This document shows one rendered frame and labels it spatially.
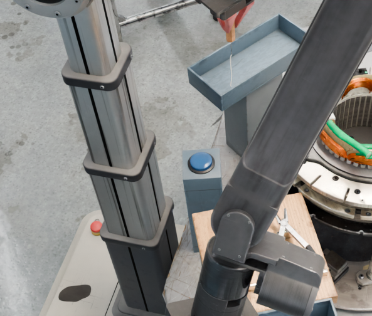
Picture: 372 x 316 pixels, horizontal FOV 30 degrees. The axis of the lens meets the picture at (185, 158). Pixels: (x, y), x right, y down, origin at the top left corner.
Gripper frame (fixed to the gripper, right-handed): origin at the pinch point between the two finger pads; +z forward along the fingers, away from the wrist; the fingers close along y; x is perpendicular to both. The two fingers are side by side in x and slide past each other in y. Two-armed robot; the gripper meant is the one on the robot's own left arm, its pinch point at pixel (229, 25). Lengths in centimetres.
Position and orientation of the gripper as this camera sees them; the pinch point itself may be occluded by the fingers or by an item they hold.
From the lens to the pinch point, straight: 124.6
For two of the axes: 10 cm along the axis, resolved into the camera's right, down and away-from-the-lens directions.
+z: 0.9, 5.3, 8.5
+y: 7.8, -5.7, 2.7
